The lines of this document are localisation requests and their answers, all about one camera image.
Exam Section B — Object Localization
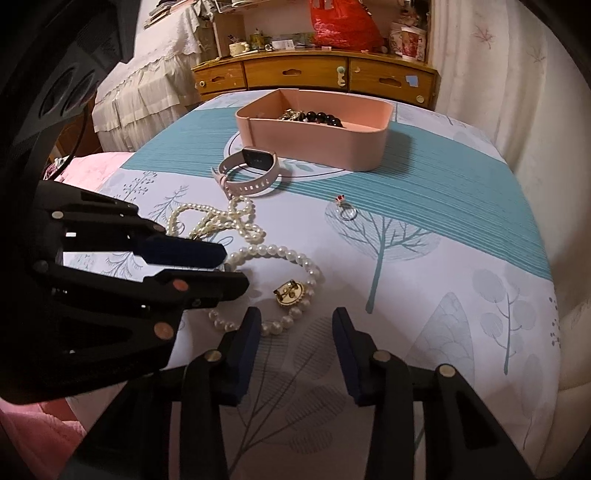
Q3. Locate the long pearl necklace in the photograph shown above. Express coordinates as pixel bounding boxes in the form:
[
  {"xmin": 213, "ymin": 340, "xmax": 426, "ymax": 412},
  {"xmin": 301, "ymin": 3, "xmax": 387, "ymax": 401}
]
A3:
[{"xmin": 166, "ymin": 194, "xmax": 267, "ymax": 246}]

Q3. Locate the tree print tablecloth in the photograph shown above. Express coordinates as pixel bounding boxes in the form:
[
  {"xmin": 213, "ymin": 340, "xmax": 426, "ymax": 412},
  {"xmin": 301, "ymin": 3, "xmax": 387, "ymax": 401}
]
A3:
[{"xmin": 65, "ymin": 90, "xmax": 562, "ymax": 480}]

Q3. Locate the pearl bracelet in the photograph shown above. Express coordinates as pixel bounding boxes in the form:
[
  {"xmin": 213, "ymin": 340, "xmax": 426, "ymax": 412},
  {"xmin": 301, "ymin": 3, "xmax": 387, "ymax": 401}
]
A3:
[{"xmin": 208, "ymin": 244, "xmax": 325, "ymax": 337}]

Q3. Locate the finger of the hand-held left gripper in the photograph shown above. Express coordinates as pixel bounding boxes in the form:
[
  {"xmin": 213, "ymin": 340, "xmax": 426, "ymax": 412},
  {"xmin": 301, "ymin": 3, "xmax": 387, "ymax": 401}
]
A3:
[
  {"xmin": 38, "ymin": 181, "xmax": 228, "ymax": 270},
  {"xmin": 32, "ymin": 262, "xmax": 251, "ymax": 393}
]

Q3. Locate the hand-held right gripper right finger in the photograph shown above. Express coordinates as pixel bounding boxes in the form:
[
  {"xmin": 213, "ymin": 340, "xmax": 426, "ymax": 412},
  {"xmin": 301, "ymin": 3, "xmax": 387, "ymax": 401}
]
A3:
[{"xmin": 332, "ymin": 306, "xmax": 533, "ymax": 480}]

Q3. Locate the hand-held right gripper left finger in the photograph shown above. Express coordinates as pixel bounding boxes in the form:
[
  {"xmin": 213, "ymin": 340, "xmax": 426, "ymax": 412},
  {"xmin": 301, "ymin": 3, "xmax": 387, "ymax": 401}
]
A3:
[{"xmin": 65, "ymin": 306, "xmax": 262, "ymax": 480}]

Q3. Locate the pink smartwatch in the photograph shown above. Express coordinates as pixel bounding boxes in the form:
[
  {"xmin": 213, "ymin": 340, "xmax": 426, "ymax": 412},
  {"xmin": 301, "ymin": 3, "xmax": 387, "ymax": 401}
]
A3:
[{"xmin": 211, "ymin": 146, "xmax": 293, "ymax": 199}]

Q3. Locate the silver ring with red stone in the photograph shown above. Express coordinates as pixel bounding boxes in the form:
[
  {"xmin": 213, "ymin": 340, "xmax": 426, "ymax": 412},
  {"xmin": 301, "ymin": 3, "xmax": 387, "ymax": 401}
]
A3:
[{"xmin": 334, "ymin": 194, "xmax": 359, "ymax": 221}]

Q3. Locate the white lace furniture cover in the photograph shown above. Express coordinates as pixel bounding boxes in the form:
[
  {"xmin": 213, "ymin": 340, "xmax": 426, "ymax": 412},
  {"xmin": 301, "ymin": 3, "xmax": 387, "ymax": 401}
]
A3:
[{"xmin": 91, "ymin": 0, "xmax": 223, "ymax": 153}]

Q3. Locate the wooden dresser with drawers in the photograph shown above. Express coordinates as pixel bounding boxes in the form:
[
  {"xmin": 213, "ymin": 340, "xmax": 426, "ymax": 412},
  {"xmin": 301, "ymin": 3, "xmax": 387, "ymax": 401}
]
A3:
[{"xmin": 191, "ymin": 48, "xmax": 439, "ymax": 111}]

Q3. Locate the stack of books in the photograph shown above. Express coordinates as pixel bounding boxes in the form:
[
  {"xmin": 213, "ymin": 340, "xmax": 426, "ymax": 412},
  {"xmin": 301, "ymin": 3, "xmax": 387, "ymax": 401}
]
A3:
[{"xmin": 142, "ymin": 0, "xmax": 195, "ymax": 29}]

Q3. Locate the gold round brooch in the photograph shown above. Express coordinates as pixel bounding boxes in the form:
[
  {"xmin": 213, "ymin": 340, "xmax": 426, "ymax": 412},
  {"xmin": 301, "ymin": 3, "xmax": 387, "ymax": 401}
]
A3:
[{"xmin": 272, "ymin": 280, "xmax": 306, "ymax": 306}]

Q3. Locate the floral round container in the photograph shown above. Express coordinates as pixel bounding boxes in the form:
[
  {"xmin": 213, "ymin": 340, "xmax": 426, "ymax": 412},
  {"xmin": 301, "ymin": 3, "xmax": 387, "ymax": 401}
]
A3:
[{"xmin": 387, "ymin": 21, "xmax": 428, "ymax": 64}]

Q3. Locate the black bead bracelet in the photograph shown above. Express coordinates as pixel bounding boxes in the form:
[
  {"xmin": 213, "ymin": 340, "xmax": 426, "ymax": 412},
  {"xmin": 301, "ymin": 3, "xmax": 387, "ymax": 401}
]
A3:
[{"xmin": 301, "ymin": 110, "xmax": 345, "ymax": 129}]

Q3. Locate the pink plastic tray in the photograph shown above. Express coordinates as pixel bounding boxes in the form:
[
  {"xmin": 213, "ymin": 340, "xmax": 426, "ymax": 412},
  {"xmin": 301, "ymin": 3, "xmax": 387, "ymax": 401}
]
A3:
[{"xmin": 235, "ymin": 89, "xmax": 394, "ymax": 172}]

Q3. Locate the white leaf print curtain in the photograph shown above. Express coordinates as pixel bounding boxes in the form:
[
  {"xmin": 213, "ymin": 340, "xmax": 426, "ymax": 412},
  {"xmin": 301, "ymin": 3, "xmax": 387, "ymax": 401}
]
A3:
[{"xmin": 428, "ymin": 0, "xmax": 591, "ymax": 398}]

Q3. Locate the red plastic bag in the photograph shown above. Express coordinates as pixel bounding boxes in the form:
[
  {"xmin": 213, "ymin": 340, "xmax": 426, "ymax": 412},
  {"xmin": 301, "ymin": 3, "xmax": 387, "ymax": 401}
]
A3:
[{"xmin": 309, "ymin": 0, "xmax": 385, "ymax": 52}]

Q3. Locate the pink blanket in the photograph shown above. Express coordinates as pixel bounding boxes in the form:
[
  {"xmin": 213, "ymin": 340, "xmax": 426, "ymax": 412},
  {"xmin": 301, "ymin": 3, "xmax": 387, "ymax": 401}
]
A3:
[{"xmin": 0, "ymin": 152, "xmax": 137, "ymax": 480}]

